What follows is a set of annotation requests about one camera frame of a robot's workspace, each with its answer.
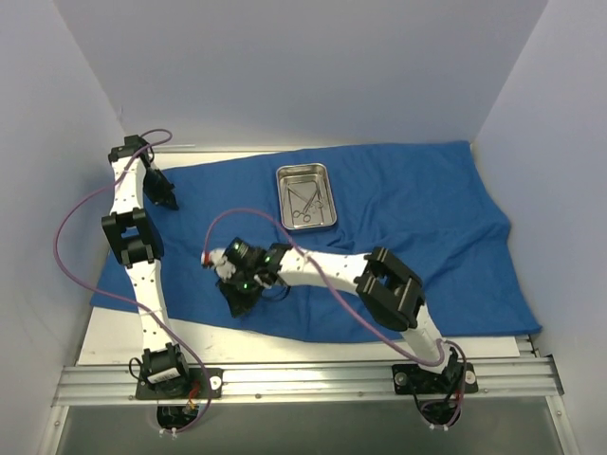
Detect blue surgical cloth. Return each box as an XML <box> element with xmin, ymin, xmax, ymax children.
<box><xmin>88</xmin><ymin>139</ymin><xmax>544</xmax><ymax>343</ymax></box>

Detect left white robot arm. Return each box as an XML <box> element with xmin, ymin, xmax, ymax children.
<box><xmin>101</xmin><ymin>135</ymin><xmax>192</xmax><ymax>397</ymax></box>

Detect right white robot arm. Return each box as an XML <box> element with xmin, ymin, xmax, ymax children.
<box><xmin>203</xmin><ymin>238</ymin><xmax>457</xmax><ymax>391</ymax></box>

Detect steel surgical scissors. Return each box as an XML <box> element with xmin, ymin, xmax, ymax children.
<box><xmin>291</xmin><ymin>187</ymin><xmax>316</xmax><ymax>223</ymax></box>

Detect stainless steel instrument tray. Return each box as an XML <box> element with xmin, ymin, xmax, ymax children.
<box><xmin>276</xmin><ymin>163</ymin><xmax>338</xmax><ymax>231</ymax></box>

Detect steel tweezers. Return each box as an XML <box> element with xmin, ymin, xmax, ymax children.
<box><xmin>285</xmin><ymin>185</ymin><xmax>308</xmax><ymax>202</ymax></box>

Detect steel forceps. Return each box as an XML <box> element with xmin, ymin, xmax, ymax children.
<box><xmin>312</xmin><ymin>177</ymin><xmax>330</xmax><ymax>209</ymax></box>

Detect back aluminium rail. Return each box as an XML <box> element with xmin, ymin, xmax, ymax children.
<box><xmin>146</xmin><ymin>144</ymin><xmax>295</xmax><ymax>155</ymax></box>

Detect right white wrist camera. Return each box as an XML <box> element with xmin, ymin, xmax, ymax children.
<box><xmin>201</xmin><ymin>248</ymin><xmax>236</xmax><ymax>282</ymax></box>

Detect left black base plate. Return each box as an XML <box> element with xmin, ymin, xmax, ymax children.
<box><xmin>135</xmin><ymin>367</ymin><xmax>224</xmax><ymax>401</ymax></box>

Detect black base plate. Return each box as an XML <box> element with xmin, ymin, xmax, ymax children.
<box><xmin>391</xmin><ymin>362</ymin><xmax>479</xmax><ymax>395</ymax></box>
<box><xmin>135</xmin><ymin>367</ymin><xmax>224</xmax><ymax>401</ymax></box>

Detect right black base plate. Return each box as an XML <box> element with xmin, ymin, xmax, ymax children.
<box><xmin>391</xmin><ymin>362</ymin><xmax>479</xmax><ymax>395</ymax></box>

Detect front aluminium rail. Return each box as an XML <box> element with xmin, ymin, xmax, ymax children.
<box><xmin>52</xmin><ymin>357</ymin><xmax>563</xmax><ymax>407</ymax></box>

